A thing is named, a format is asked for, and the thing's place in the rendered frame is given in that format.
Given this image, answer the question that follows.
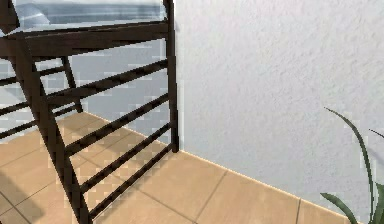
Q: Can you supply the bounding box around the green house plant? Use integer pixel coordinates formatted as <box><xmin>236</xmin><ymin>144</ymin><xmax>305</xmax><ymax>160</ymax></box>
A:
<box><xmin>319</xmin><ymin>107</ymin><xmax>384</xmax><ymax>224</ymax></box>

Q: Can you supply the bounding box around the dark brown slatted wooden table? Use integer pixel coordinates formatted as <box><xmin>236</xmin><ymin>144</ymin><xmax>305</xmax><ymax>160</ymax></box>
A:
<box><xmin>0</xmin><ymin>0</ymin><xmax>181</xmax><ymax>224</ymax></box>

